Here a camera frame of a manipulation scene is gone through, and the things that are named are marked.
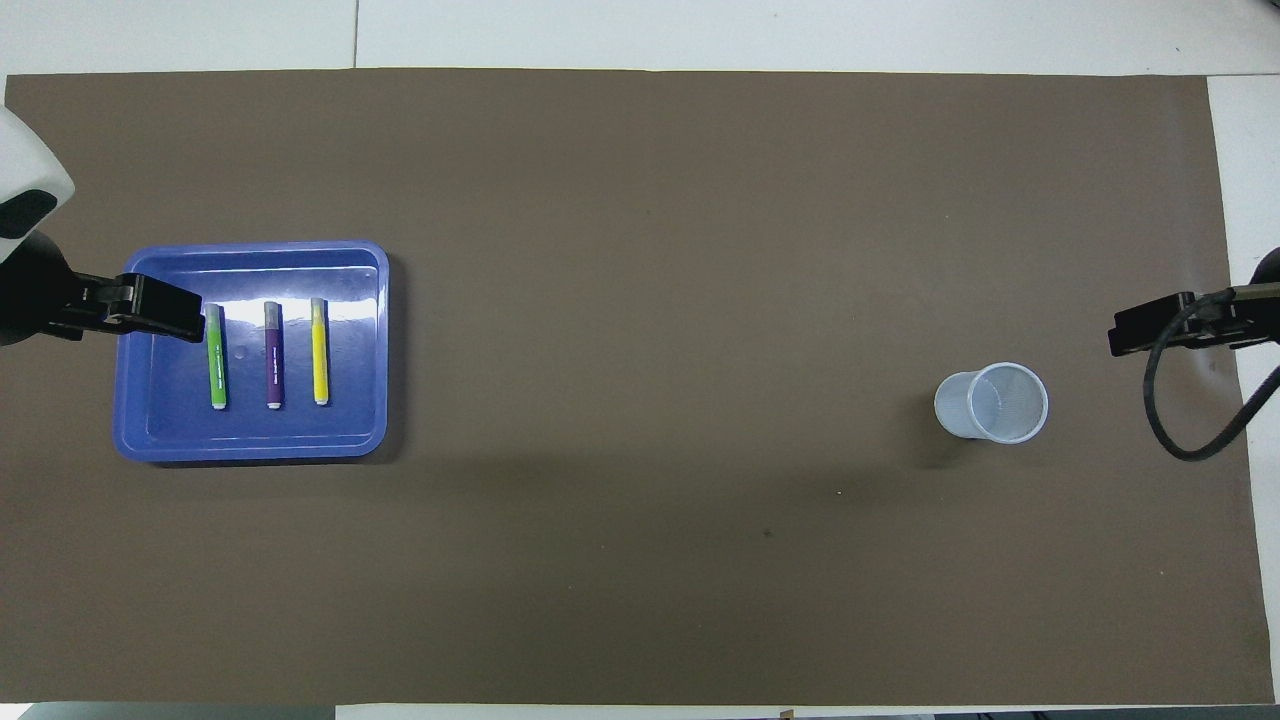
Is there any blue plastic tray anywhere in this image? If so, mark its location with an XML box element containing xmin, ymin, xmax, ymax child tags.
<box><xmin>112</xmin><ymin>240</ymin><xmax>391</xmax><ymax>464</ymax></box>

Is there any yellow marker pen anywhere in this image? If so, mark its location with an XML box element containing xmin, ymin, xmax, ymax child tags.
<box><xmin>310</xmin><ymin>297</ymin><xmax>330</xmax><ymax>407</ymax></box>

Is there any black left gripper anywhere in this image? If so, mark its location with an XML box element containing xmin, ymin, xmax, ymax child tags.
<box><xmin>0</xmin><ymin>230</ymin><xmax>207</xmax><ymax>347</ymax></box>

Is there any green marker pen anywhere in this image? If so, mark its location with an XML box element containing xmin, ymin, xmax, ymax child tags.
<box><xmin>206</xmin><ymin>304</ymin><xmax>228</xmax><ymax>411</ymax></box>

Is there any brown table mat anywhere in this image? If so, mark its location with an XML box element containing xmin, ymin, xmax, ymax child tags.
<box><xmin>3</xmin><ymin>68</ymin><xmax>1276</xmax><ymax>707</ymax></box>

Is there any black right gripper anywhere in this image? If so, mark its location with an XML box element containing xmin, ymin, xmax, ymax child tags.
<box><xmin>1108</xmin><ymin>248</ymin><xmax>1280</xmax><ymax>358</ymax></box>

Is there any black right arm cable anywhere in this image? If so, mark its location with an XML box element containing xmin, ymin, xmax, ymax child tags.
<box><xmin>1143</xmin><ymin>290</ymin><xmax>1280</xmax><ymax>462</ymax></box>

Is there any purple marker pen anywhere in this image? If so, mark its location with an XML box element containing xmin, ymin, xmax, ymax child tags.
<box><xmin>264</xmin><ymin>300</ymin><xmax>284</xmax><ymax>411</ymax></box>

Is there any clear plastic cup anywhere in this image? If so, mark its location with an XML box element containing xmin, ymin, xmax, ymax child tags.
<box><xmin>934</xmin><ymin>362</ymin><xmax>1050</xmax><ymax>445</ymax></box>

